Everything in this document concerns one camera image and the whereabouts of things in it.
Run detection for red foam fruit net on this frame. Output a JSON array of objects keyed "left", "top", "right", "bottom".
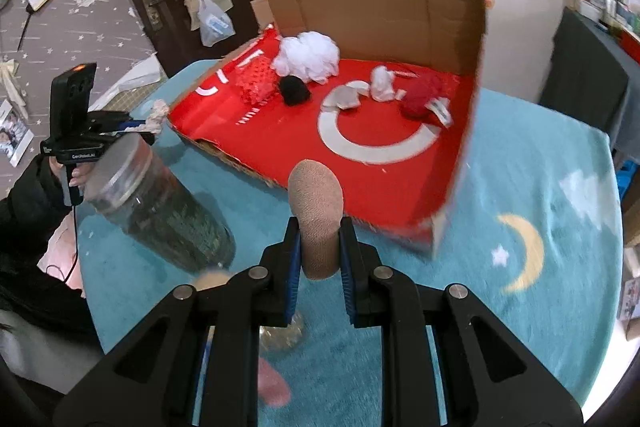
[{"left": 234, "top": 55, "right": 279, "bottom": 105}]

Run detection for black fuzzy ball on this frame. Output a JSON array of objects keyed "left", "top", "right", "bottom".
[{"left": 278, "top": 75, "right": 311, "bottom": 106}]

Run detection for small white plush toy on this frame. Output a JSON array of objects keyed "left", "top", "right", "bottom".
[{"left": 369, "top": 65, "right": 406, "bottom": 103}]

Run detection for red knitted soft toy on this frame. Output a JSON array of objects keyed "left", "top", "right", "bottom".
[{"left": 400, "top": 72, "right": 459, "bottom": 128}]

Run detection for white mesh bath pouf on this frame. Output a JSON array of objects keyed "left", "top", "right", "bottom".
[{"left": 271, "top": 31, "right": 340, "bottom": 84}]

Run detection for cream crochet scrunchie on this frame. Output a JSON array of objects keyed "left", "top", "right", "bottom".
[{"left": 143, "top": 100, "right": 169, "bottom": 135}]

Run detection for person left hand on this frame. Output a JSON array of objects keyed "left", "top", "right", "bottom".
[{"left": 48, "top": 156, "right": 96, "bottom": 187}]

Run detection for large glass tea jar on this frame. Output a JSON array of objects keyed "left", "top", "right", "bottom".
[{"left": 84, "top": 133, "right": 235, "bottom": 273}]

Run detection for small glass jar gold candies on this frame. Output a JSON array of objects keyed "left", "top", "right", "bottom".
[{"left": 259, "top": 312, "right": 305, "bottom": 352}]

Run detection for plastic bag on door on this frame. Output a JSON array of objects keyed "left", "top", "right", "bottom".
[{"left": 198, "top": 0, "right": 235, "bottom": 48}]

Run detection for pink round sponge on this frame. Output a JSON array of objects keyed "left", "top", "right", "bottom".
[{"left": 257, "top": 358, "right": 291, "bottom": 409}]

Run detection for cardboard box red lining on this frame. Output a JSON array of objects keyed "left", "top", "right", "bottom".
[{"left": 168, "top": 0, "right": 486, "bottom": 251}]

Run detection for grey covered side table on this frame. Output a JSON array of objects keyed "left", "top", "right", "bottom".
[{"left": 539, "top": 9, "right": 639, "bottom": 160}]

